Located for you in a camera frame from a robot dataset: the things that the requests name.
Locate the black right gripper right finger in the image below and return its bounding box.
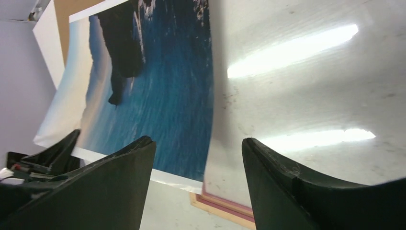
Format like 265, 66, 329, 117
242, 138, 406, 230

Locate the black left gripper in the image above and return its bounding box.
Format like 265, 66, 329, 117
0, 129, 80, 185

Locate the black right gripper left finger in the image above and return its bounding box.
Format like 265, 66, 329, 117
0, 136, 157, 230

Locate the pink wooden photo frame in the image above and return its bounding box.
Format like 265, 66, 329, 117
189, 185, 256, 230

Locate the blue landscape photo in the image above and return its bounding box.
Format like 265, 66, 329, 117
34, 0, 214, 194

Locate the clear acrylic sheet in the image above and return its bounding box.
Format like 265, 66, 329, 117
204, 0, 406, 207

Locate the brown backing board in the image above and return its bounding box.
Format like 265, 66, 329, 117
54, 0, 103, 65

